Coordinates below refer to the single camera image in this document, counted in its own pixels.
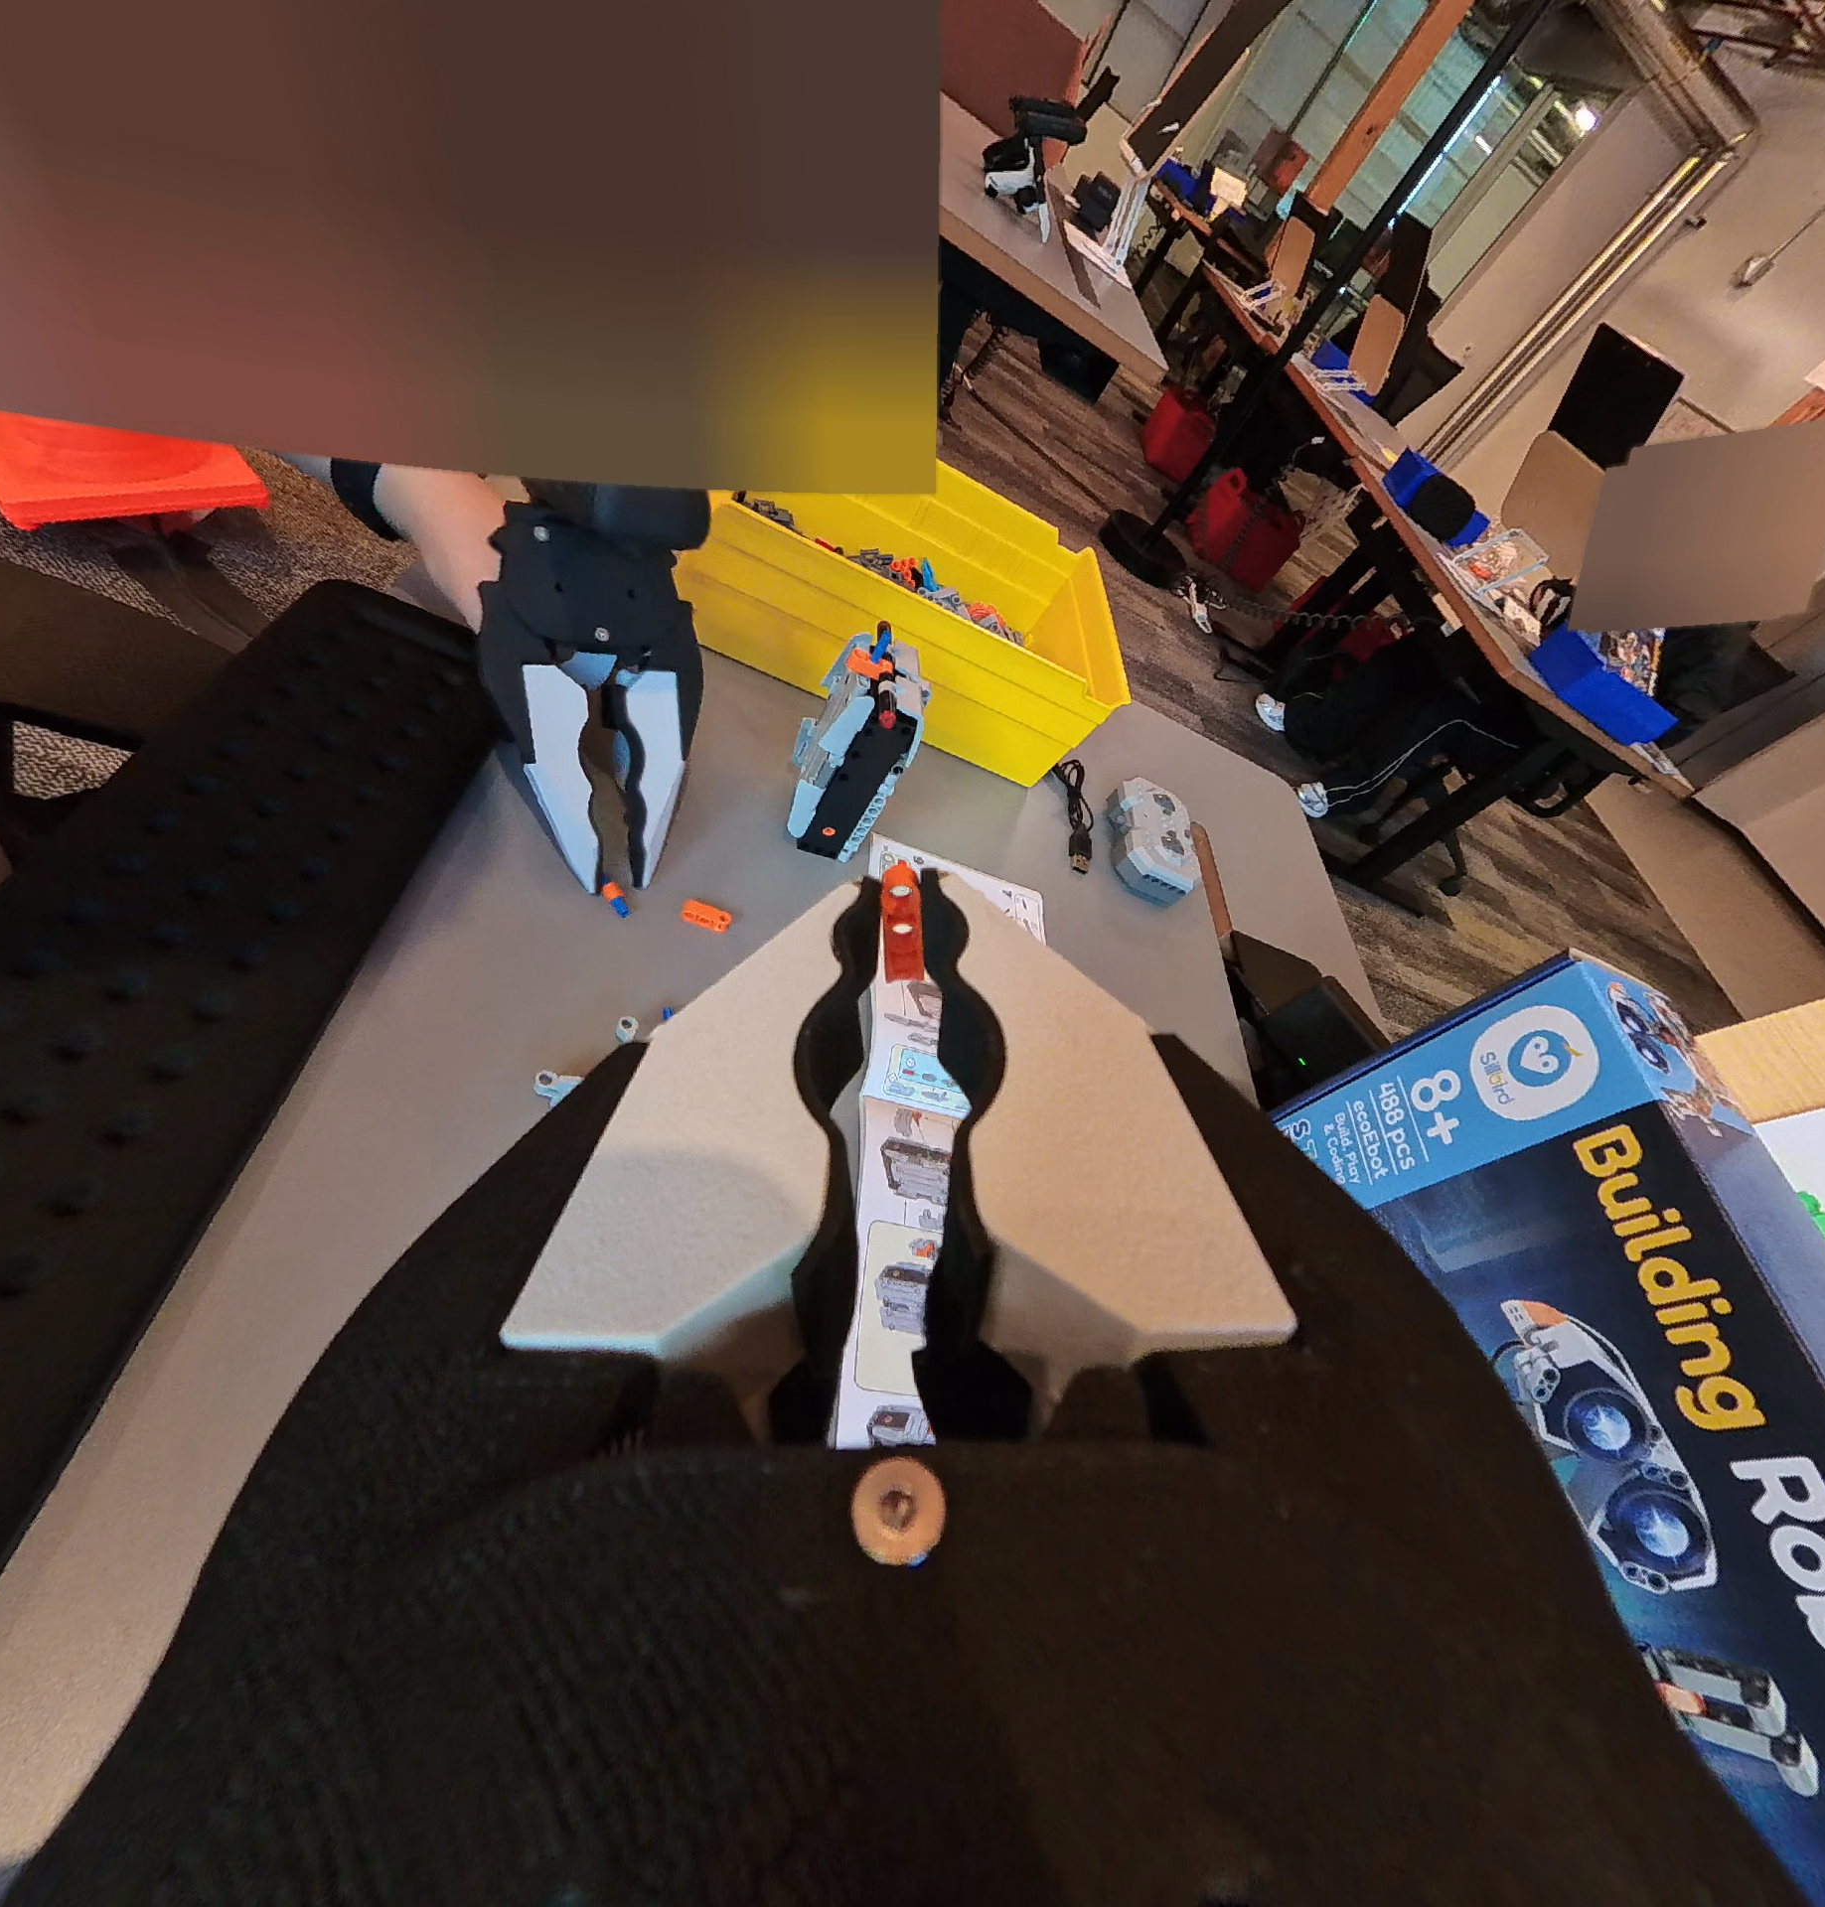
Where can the blue toy box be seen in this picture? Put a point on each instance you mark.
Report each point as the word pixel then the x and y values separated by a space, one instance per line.
pixel 1597 1342

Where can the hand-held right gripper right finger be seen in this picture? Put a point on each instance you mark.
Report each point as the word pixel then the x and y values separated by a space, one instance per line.
pixel 1122 1193

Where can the yellow plastic parts bin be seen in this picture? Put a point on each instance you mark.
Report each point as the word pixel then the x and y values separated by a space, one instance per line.
pixel 927 679

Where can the black monitor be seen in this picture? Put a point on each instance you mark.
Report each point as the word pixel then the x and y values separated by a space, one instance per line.
pixel 1615 397

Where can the black wrist band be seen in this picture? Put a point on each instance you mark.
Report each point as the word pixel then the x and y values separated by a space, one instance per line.
pixel 364 500

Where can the grey black brick model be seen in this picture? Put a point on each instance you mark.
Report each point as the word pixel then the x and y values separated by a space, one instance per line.
pixel 853 776

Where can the pile of small brick pieces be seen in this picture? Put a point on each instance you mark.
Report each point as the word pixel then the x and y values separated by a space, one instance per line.
pixel 913 576

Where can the black dotted mat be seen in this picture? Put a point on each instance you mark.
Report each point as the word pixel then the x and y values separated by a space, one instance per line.
pixel 152 969

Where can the person's left hand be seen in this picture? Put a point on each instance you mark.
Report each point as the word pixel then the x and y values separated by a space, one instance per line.
pixel 444 538

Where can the spare gripper device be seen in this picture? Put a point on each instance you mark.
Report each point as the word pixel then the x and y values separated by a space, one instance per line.
pixel 1020 180

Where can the black box with green light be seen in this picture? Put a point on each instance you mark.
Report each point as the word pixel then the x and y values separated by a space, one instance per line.
pixel 1307 1028

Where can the small orange brick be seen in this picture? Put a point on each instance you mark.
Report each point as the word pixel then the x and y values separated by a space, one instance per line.
pixel 706 915

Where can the red canister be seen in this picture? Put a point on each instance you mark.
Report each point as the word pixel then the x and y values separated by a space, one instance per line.
pixel 1181 436
pixel 1247 530

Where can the orange connector brick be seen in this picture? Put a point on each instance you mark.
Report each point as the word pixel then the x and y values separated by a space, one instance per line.
pixel 901 933

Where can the long pale background table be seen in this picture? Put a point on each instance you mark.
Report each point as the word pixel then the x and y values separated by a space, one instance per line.
pixel 1032 284

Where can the red plastic lid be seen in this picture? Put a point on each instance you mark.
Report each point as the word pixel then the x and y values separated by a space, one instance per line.
pixel 92 462

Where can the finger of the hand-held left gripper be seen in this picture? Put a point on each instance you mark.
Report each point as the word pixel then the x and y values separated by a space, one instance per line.
pixel 555 746
pixel 670 717

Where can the instruction booklet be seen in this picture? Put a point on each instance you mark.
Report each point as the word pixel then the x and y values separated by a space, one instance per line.
pixel 913 1177

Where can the beige cardboard divider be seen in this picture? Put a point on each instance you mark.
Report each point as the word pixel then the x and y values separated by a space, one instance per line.
pixel 1553 500

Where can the long background workbench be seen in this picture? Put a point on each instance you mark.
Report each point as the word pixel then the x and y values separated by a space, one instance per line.
pixel 1448 576

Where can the pale wooden board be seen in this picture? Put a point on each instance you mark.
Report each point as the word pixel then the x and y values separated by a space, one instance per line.
pixel 1792 1052

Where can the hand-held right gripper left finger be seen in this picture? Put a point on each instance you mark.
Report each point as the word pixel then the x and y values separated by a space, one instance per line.
pixel 704 1193

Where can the pale grey curved brick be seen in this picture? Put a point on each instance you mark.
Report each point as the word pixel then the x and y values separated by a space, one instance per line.
pixel 555 1084

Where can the grey desk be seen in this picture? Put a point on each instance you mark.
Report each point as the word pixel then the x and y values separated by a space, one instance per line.
pixel 406 1044

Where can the grey motor block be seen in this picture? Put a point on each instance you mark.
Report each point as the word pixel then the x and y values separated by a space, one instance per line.
pixel 1152 844

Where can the blue plastic bin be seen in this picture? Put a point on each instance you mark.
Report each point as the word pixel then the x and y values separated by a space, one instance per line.
pixel 1412 486
pixel 1597 687

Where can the black backpack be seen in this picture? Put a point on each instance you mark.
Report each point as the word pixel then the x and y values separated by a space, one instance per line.
pixel 1352 695

